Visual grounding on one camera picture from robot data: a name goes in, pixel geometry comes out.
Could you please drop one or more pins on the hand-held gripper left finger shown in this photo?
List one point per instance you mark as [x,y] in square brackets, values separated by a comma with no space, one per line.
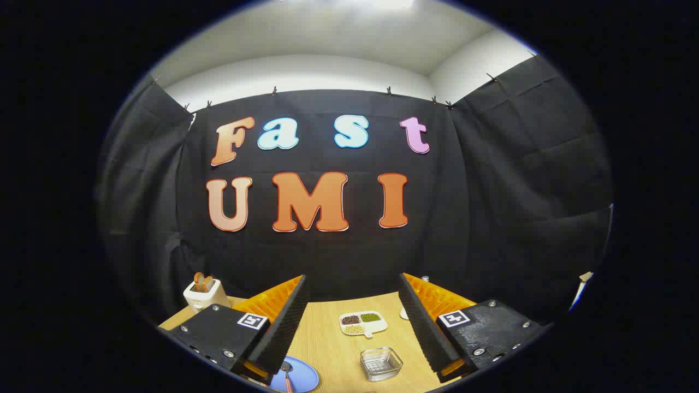
[284,327]

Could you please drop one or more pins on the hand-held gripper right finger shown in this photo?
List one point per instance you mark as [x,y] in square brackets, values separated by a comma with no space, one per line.
[420,322]

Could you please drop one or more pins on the white divided dish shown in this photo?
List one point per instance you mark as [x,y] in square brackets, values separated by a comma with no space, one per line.
[377,326]

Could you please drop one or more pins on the pile of green beans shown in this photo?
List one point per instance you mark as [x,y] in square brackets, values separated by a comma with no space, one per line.
[370,317]

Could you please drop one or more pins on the blue plate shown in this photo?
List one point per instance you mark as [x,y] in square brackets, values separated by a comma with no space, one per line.
[306,376]

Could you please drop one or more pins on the clear cutlery holder with rack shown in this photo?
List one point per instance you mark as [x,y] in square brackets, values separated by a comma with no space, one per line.
[380,364]

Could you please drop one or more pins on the pile of yellow soybeans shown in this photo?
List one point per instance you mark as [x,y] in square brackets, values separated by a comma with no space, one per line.
[354,329]

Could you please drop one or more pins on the pile of dark red beans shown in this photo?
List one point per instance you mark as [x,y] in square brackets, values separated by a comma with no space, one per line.
[350,320]

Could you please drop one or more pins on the white toaster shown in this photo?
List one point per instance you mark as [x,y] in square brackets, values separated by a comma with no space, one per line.
[205,299]

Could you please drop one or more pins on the toasted bread slice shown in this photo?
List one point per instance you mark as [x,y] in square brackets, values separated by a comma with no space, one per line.
[198,281]
[208,284]

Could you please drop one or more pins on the black backdrop cloth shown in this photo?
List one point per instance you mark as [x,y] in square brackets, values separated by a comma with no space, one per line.
[338,256]

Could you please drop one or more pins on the row of black cloth clips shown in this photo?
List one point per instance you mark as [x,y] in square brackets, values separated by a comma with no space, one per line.
[274,90]

